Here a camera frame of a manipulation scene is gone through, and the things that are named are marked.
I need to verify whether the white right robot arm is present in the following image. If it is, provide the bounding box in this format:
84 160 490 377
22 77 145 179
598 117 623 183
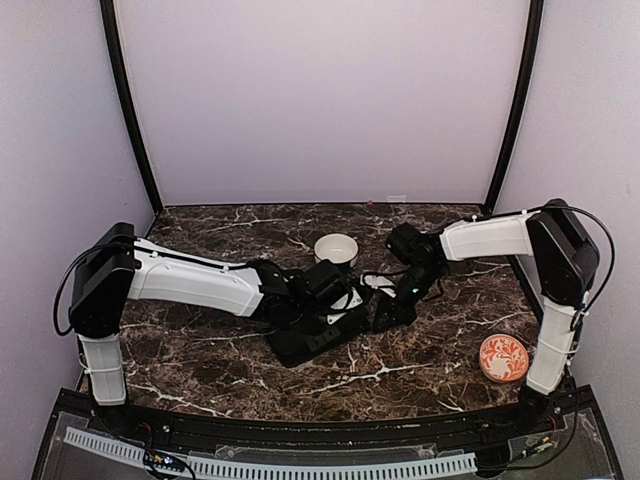
372 199 605 396

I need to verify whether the black zippered tool case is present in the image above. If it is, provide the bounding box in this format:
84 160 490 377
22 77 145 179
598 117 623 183
267 304 370 368

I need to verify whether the black front rail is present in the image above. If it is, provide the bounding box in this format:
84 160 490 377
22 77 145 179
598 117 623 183
49 387 601 454

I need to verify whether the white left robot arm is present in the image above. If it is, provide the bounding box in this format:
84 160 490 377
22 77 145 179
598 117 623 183
54 222 369 436

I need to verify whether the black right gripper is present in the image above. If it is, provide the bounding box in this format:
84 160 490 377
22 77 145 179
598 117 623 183
372 264 446 334

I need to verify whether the black corner post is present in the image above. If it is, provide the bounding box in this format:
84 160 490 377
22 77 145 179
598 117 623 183
482 0 545 213
99 0 164 217

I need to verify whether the black right corner post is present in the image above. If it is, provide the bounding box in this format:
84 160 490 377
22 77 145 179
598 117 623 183
482 0 545 213

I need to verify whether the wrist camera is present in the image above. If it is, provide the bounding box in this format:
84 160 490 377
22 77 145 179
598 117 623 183
360 273 396 298
326 288 363 325

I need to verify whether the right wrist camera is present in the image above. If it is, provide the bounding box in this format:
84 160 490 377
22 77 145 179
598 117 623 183
360 273 396 298

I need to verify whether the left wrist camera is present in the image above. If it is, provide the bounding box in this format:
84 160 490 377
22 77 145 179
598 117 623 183
326 288 363 325

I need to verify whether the white and navy bowl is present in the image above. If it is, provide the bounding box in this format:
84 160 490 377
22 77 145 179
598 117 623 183
313 233 359 268

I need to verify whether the white slotted cable duct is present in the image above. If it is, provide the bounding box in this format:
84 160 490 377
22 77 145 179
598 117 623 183
63 427 477 479

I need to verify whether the orange patterned round dish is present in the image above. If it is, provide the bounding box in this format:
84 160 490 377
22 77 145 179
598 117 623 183
479 334 530 383

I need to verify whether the black left corner post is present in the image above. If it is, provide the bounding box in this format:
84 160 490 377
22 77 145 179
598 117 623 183
99 0 164 217

